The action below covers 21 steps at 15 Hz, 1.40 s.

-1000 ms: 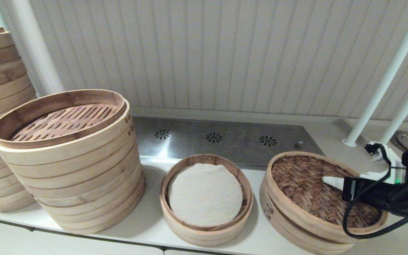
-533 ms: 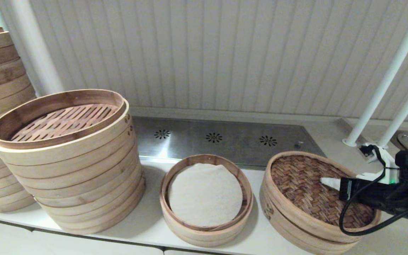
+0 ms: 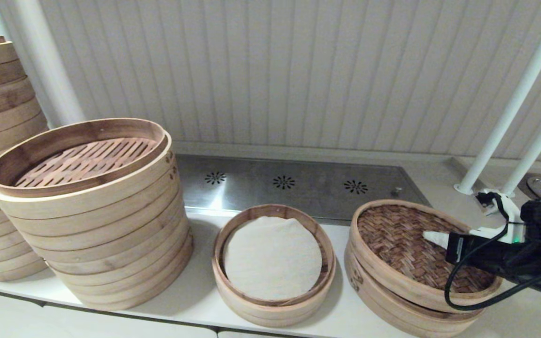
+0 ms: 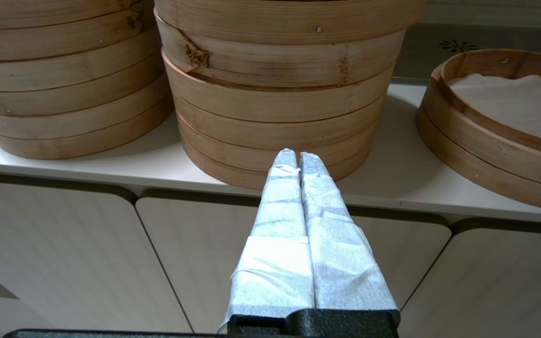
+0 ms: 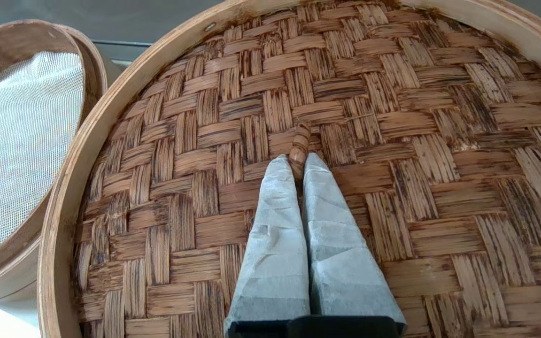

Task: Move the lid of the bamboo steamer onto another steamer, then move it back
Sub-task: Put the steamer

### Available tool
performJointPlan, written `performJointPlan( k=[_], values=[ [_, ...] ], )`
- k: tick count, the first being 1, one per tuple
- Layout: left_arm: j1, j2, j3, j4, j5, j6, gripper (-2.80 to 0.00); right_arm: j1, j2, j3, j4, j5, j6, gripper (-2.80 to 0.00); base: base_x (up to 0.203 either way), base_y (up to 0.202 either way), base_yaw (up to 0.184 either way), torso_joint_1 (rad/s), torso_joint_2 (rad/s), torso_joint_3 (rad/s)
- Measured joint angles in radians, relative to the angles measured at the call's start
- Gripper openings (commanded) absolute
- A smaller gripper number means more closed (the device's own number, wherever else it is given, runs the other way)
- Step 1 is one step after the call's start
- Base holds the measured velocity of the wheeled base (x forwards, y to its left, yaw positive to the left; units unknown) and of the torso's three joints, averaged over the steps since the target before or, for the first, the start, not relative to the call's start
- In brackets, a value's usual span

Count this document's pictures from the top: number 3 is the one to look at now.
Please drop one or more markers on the white steamer liner cloth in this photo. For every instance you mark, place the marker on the white steamer liner cloth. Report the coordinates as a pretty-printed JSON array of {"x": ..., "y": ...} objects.
[{"x": 273, "y": 258}]

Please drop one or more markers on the woven bamboo steamer lid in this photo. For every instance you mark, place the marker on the woven bamboo steamer lid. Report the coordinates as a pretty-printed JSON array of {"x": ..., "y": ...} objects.
[{"x": 402, "y": 244}]

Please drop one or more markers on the large bamboo steamer basket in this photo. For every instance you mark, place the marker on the large bamboo steamer basket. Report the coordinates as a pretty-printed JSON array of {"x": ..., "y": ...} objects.
[{"x": 369, "y": 295}]

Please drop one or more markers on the thick white pole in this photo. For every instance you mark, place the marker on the thick white pole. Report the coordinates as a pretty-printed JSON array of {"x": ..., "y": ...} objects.
[{"x": 50, "y": 70}]

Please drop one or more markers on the white cabinet door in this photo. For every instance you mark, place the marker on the white cabinet door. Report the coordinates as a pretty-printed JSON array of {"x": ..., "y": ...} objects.
[
  {"x": 251, "y": 335},
  {"x": 3, "y": 314}
]

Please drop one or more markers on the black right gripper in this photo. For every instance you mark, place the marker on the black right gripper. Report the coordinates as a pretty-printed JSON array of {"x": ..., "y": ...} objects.
[{"x": 533, "y": 253}]

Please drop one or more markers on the small bamboo steamer basket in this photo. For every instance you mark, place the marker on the small bamboo steamer basket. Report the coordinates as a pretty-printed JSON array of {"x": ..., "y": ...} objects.
[{"x": 270, "y": 312}]

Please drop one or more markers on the white metal pole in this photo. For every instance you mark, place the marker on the white metal pole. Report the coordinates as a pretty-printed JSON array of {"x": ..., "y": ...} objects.
[
  {"x": 533, "y": 150},
  {"x": 510, "y": 108}
]

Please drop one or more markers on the front bamboo steamer stack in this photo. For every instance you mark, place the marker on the front bamboo steamer stack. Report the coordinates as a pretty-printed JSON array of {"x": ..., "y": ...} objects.
[{"x": 111, "y": 244}]

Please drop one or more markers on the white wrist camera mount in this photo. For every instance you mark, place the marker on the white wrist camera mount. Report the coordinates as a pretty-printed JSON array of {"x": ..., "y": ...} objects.
[{"x": 500, "y": 211}]

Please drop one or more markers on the stainless steel vent plate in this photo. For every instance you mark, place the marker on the stainless steel vent plate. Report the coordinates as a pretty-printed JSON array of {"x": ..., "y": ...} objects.
[{"x": 317, "y": 197}]

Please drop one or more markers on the small metal knob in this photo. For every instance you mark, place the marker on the small metal knob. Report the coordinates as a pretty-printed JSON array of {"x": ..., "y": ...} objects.
[{"x": 396, "y": 191}]

